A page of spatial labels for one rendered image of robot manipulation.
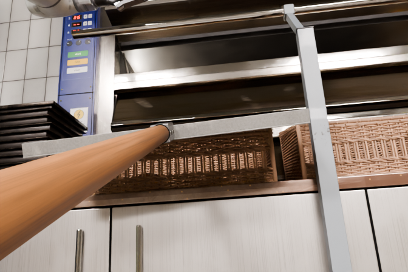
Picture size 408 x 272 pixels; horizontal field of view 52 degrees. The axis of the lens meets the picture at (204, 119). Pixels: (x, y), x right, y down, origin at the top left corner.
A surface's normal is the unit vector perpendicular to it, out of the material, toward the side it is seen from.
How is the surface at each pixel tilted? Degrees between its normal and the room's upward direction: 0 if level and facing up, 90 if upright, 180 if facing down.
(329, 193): 90
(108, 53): 90
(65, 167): 48
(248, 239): 90
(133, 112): 70
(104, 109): 90
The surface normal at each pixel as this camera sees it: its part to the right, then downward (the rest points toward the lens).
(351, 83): -0.13, -0.63
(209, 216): -0.12, -0.33
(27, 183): 0.66, -0.75
